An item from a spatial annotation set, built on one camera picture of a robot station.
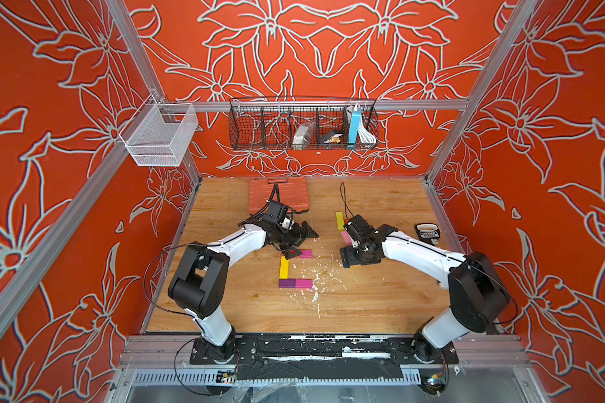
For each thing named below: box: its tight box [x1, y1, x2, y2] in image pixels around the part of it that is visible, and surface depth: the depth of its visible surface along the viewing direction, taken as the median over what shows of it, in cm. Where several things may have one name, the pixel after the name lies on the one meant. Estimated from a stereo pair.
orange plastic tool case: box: [248, 176, 310, 215], surface depth 111 cm
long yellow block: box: [278, 255, 290, 280], surface depth 91 cm
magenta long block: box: [294, 278, 314, 289], surface depth 88 cm
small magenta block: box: [297, 249, 314, 259], surface depth 97 cm
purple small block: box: [278, 278, 297, 288], surface depth 87 cm
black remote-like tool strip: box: [414, 222, 441, 246], surface depth 100 cm
